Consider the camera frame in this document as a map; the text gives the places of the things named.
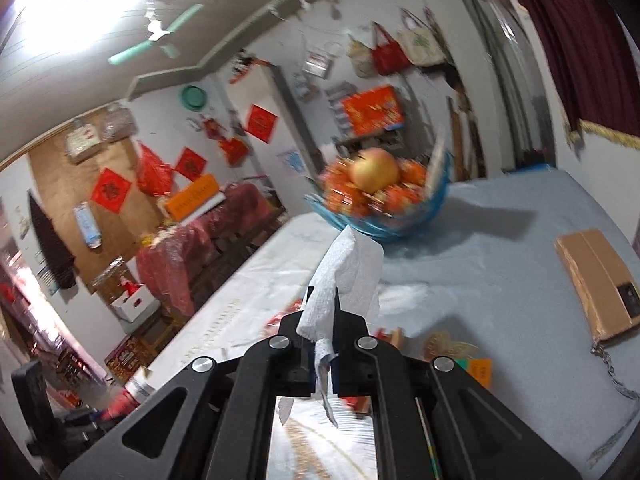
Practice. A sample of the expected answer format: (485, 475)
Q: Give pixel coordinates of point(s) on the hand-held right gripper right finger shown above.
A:
(350, 355)

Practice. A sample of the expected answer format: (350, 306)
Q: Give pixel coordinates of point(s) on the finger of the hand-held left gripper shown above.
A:
(35, 410)

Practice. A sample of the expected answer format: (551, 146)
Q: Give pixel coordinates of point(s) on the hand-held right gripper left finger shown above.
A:
(292, 355)

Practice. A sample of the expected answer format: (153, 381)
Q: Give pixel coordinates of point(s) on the white paper towel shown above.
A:
(345, 270)

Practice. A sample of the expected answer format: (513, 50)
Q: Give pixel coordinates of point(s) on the orange packet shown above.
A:
(481, 372)

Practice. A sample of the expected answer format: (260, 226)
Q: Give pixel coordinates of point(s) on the red white wrapper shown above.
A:
(280, 320)

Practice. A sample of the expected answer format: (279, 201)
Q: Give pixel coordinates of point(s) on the white marbled tablecloth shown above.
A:
(250, 285)

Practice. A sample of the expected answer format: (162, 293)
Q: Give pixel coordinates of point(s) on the red printed carton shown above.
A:
(127, 357)

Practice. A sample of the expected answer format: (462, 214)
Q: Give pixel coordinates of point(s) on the blue glass fruit bowl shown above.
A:
(380, 226)

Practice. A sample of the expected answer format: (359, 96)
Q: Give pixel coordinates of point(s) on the white cardboard box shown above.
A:
(135, 305)

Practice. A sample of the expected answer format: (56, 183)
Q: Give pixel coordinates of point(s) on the red plastic table cover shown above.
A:
(170, 270)

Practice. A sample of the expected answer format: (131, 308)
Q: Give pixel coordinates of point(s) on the grey blue tablecloth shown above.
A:
(500, 285)

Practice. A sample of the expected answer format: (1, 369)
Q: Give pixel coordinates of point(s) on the long orange box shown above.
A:
(192, 199)

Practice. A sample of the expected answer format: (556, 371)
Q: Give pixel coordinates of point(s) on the yellow red apple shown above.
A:
(374, 170)

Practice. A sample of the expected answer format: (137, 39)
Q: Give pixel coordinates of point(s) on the pile of wrapped oranges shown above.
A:
(411, 172)

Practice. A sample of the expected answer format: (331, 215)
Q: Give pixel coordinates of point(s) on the blue face mask pack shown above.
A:
(88, 225)

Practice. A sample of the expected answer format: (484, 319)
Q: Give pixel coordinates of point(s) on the blue white paper poster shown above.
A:
(291, 161)

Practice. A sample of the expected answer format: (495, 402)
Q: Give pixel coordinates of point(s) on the red plastic bag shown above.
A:
(155, 172)
(234, 151)

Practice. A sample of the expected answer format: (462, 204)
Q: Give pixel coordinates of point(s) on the red diamond paper poster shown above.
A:
(262, 124)
(188, 164)
(111, 190)

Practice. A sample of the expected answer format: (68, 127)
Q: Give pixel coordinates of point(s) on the white refrigerator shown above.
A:
(295, 127)

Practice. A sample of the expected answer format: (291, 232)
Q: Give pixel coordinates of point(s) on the red flowered gift box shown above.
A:
(372, 110)

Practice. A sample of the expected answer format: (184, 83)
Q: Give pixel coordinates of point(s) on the phone in brown case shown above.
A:
(595, 280)

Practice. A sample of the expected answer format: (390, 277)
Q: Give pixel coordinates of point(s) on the white woven handbag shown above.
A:
(82, 142)

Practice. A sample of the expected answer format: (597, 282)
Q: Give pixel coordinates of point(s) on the green round basin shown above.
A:
(193, 97)

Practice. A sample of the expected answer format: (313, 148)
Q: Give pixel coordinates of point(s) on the plastic wrapped handbag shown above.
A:
(120, 122)

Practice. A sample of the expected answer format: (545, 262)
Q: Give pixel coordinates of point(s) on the clear plastic bag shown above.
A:
(317, 62)

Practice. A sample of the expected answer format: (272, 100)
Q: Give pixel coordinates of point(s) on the beige woven bag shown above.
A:
(361, 60)

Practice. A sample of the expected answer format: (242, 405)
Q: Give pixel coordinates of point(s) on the red tote bag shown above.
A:
(391, 57)

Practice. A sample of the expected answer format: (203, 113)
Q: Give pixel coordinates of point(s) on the metal framed glass door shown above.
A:
(510, 85)

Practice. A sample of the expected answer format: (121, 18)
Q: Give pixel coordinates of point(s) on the white tote bag green print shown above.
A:
(422, 45)

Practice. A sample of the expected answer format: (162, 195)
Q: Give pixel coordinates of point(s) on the green ceiling fan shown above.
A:
(145, 47)

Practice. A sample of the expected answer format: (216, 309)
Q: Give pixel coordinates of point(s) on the maroon curtain gold fringe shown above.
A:
(585, 50)

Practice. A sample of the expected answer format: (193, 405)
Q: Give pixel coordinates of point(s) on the brown wooden wall board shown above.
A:
(60, 180)

